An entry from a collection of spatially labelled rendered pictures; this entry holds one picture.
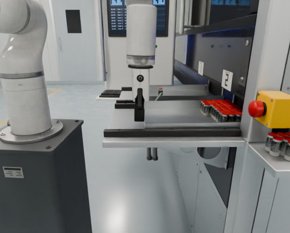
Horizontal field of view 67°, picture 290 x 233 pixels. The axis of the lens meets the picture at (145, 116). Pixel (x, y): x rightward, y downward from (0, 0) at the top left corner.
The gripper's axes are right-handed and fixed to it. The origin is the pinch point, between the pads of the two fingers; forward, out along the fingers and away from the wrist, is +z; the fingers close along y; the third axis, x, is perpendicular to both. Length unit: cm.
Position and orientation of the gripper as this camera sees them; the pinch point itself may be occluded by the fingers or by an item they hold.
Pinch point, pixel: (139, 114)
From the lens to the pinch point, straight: 70.2
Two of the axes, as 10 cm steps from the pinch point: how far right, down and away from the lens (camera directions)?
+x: -10.0, -0.2, -0.3
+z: -0.3, 9.4, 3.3
